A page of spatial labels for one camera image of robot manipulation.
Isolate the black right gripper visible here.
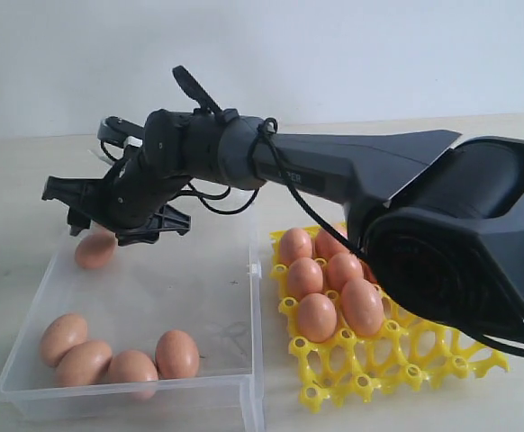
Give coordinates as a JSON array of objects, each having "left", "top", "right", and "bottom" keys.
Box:
[{"left": 41, "top": 152, "right": 191, "bottom": 246}]

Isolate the brown egg third row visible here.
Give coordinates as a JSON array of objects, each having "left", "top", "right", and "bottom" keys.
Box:
[{"left": 74, "top": 232, "right": 116, "bottom": 270}]

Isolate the brown egg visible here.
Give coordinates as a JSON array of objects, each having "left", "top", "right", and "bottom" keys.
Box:
[
  {"left": 278, "top": 228, "right": 313, "bottom": 266},
  {"left": 313, "top": 229, "right": 348, "bottom": 261},
  {"left": 107, "top": 349, "right": 158, "bottom": 383},
  {"left": 341, "top": 278, "right": 384, "bottom": 337},
  {"left": 39, "top": 313, "right": 88, "bottom": 367},
  {"left": 325, "top": 252, "right": 364, "bottom": 292},
  {"left": 155, "top": 329, "right": 200, "bottom": 380},
  {"left": 286, "top": 257, "right": 323, "bottom": 300}
]

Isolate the brown egg tray second row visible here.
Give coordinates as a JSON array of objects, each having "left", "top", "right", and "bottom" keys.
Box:
[{"left": 362, "top": 263, "right": 378, "bottom": 284}]

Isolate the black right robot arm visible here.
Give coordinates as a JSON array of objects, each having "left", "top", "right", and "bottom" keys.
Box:
[{"left": 42, "top": 108, "right": 524, "bottom": 348}]

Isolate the clear plastic bin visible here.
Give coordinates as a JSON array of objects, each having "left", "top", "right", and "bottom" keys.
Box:
[{"left": 0, "top": 207, "right": 265, "bottom": 431}]

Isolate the brown egg front corner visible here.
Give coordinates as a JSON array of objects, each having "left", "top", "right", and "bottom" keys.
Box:
[{"left": 55, "top": 339, "right": 113, "bottom": 387}]

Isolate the yellow plastic egg tray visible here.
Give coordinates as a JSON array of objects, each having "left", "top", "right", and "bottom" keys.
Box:
[{"left": 270, "top": 231, "right": 510, "bottom": 412}]

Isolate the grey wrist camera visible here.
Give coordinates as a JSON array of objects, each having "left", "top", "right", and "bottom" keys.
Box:
[{"left": 96, "top": 116, "right": 144, "bottom": 149}]

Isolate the black camera cable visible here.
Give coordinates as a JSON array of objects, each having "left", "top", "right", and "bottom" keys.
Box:
[{"left": 88, "top": 65, "right": 524, "bottom": 361}]

